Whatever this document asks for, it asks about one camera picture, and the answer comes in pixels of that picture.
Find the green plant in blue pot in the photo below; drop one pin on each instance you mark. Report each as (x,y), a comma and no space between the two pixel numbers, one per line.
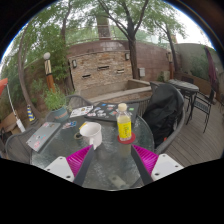
(56,101)

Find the blue sticker card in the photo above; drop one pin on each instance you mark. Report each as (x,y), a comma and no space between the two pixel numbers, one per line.
(69,125)

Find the grey laptop with stickers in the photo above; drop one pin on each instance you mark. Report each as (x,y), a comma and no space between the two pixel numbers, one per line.
(43,136)

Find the forked trunk tree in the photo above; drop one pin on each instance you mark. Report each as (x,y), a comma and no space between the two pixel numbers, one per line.
(133,63)

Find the yellow-labelled clear drink bottle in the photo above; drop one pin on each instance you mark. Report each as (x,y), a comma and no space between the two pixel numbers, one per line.
(124,128)

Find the yellow blue striped cone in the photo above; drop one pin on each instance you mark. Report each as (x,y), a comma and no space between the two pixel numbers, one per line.
(30,114)

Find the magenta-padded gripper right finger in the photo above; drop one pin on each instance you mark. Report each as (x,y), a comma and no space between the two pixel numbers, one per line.
(165,166)

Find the purple closed umbrella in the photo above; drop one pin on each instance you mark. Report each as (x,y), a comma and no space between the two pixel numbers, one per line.
(211,66)

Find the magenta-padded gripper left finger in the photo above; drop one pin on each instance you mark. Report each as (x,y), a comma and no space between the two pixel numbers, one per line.
(60,168)

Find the round glass patio table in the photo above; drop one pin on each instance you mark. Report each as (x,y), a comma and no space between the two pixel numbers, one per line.
(183,85)

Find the wooden bench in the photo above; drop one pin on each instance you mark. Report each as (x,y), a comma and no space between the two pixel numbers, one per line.
(8,121)

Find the grey wall box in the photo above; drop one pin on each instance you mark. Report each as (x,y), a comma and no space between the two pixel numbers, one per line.
(141,72)

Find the white ceramic mug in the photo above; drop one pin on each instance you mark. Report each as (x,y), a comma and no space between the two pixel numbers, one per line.
(90,133)

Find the white sticker sheet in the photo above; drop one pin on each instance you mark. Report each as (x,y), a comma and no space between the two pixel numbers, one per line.
(81,111)

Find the black wall lamp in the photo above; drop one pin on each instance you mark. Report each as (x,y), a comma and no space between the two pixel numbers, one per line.
(127,56)
(74,63)

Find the black metal chair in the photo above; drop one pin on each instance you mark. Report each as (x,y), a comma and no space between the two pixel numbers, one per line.
(203,105)

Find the black jacket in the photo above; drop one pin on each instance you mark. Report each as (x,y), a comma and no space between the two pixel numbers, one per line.
(161,110)

